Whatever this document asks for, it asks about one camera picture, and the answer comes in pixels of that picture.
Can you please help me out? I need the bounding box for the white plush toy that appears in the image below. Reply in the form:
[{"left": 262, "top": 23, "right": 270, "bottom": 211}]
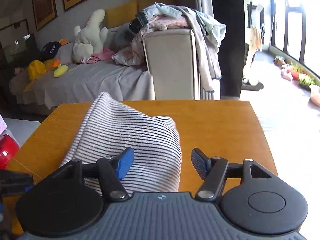
[{"left": 72, "top": 9, "right": 109, "bottom": 64}]

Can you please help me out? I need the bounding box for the grey striped garment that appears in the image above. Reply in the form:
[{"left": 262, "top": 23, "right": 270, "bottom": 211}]
[{"left": 59, "top": 92, "right": 182, "bottom": 196}]

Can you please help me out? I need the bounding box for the small pink ornament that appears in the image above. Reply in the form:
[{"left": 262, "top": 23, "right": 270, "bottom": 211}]
[{"left": 281, "top": 65, "right": 293, "bottom": 81}]

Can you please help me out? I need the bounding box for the red plastic object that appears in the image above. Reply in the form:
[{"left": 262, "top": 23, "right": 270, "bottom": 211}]
[{"left": 0, "top": 134, "right": 20, "bottom": 169}]

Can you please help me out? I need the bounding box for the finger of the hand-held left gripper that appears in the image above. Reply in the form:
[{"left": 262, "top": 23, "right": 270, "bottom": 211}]
[{"left": 0, "top": 169, "right": 34, "bottom": 197}]

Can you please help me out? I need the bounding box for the white floor stand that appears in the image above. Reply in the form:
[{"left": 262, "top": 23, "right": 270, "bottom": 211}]
[{"left": 241, "top": 0, "right": 266, "bottom": 91}]

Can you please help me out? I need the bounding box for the beige armchair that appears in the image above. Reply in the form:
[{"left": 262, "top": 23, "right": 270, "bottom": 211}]
[{"left": 142, "top": 27, "right": 221, "bottom": 101}]

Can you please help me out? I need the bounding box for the white storage box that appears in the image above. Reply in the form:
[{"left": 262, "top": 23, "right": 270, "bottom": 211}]
[{"left": 0, "top": 117, "right": 41, "bottom": 145}]

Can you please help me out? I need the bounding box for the beige hanging cloth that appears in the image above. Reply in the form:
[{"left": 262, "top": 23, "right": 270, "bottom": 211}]
[{"left": 250, "top": 26, "right": 263, "bottom": 53}]

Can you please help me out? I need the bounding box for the tray of green plants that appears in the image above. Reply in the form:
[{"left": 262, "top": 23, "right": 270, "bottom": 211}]
[{"left": 298, "top": 75, "right": 316, "bottom": 88}]

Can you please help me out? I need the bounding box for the pink cloth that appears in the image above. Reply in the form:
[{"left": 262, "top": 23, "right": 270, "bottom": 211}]
[{"left": 81, "top": 47, "right": 116, "bottom": 64}]

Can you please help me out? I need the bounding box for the yellow plush toy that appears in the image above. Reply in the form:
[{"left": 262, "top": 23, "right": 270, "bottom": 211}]
[{"left": 53, "top": 65, "right": 69, "bottom": 78}]

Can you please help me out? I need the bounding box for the yellow cloth bag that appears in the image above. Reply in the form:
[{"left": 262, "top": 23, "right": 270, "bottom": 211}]
[{"left": 28, "top": 60, "right": 47, "bottom": 81}]

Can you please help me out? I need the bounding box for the black cap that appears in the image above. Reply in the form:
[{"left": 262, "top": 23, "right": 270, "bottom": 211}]
[{"left": 40, "top": 41, "right": 62, "bottom": 61}]

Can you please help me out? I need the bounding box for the pile of clothes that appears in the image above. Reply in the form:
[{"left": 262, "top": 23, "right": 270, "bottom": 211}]
[{"left": 129, "top": 2, "right": 227, "bottom": 92}]

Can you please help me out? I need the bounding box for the dark glass cabinet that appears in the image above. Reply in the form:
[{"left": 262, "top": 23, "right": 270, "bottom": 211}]
[{"left": 0, "top": 19, "right": 38, "bottom": 64}]

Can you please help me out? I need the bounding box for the yellow sofa cushion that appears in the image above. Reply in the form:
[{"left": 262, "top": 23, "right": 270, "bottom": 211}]
[{"left": 105, "top": 0, "right": 139, "bottom": 28}]

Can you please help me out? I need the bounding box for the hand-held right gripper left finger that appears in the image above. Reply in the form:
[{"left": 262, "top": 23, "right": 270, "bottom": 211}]
[{"left": 59, "top": 147, "right": 134, "bottom": 202}]

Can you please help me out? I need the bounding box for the floral blanket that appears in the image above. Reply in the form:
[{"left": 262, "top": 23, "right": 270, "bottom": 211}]
[{"left": 111, "top": 34, "right": 146, "bottom": 67}]

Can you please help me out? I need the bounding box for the grey neck pillow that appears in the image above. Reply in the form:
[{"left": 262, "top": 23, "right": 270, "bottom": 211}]
[{"left": 109, "top": 27, "right": 133, "bottom": 52}]

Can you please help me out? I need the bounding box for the grey covered sofa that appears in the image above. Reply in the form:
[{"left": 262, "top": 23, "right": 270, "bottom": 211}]
[{"left": 9, "top": 39, "right": 156, "bottom": 117}]

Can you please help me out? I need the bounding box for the black window frame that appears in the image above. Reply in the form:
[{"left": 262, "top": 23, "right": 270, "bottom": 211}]
[{"left": 271, "top": 0, "right": 320, "bottom": 79}]

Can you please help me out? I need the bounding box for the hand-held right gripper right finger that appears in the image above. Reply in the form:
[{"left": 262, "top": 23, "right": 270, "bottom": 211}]
[{"left": 191, "top": 148, "right": 273, "bottom": 202}]

